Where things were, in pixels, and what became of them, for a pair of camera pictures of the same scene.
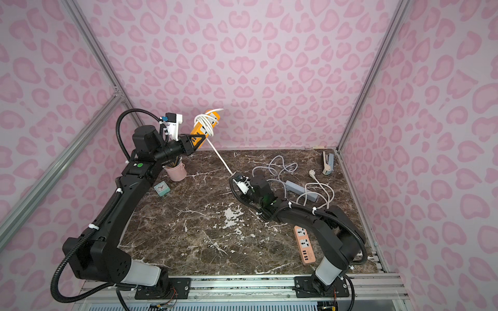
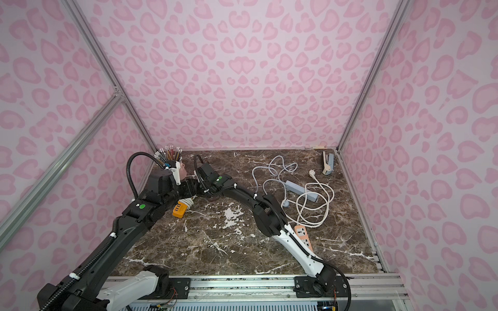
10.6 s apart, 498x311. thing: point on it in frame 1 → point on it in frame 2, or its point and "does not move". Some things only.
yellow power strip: [205, 126] → [179, 210]
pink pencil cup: [177, 173] does not move
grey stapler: [328, 163] does not move
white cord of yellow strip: [208, 121] → [189, 201]
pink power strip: [305, 245] does not move
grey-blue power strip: [299, 190] does not move
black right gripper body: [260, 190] → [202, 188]
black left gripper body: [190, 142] → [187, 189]
